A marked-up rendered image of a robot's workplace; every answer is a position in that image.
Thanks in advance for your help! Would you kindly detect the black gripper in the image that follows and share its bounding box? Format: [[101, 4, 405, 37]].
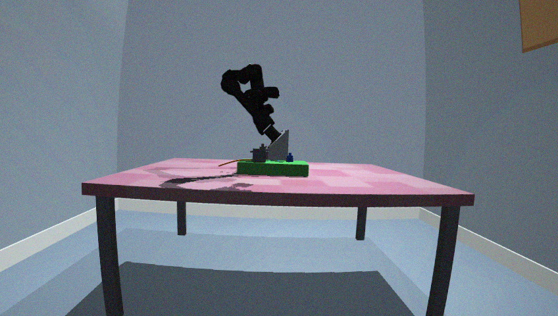
[[244, 84, 274, 124]]

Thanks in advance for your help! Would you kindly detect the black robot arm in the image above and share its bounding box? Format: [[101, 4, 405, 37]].
[[220, 64, 281, 142]]

